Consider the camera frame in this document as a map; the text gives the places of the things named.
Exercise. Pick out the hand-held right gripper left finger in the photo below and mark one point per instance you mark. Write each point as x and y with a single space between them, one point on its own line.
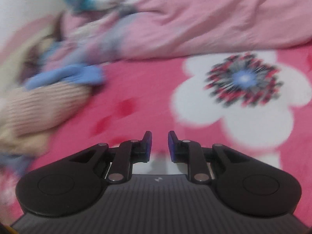
148 147

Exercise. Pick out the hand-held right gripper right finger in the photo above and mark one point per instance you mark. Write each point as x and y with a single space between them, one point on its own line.
171 147

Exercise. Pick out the pink floral fleece blanket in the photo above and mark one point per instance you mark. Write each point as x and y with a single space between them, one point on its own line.
146 90

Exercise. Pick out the blue fleece garment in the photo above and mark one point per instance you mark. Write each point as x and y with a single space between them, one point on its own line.
73 74

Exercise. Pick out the pink checked knit garment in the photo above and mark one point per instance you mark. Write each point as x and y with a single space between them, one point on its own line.
43 107

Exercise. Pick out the beige garment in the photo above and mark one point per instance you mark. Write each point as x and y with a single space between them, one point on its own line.
22 143

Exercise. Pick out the pink patterned duvet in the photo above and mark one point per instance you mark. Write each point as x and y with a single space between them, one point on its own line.
195 17

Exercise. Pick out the blue jeans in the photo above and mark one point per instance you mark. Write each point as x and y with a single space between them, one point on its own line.
14 160

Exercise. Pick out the brown cloth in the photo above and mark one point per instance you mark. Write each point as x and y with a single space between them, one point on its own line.
31 63

